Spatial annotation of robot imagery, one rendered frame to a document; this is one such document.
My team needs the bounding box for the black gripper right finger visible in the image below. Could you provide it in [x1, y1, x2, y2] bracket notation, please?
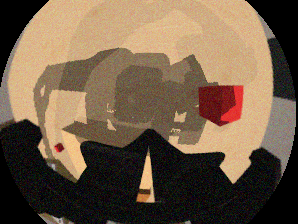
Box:
[149, 128, 226, 202]

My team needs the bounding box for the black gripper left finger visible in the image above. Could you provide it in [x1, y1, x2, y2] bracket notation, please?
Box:
[80, 128, 152, 193]

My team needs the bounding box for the red cube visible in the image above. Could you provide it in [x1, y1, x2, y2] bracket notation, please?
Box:
[198, 85, 243, 127]

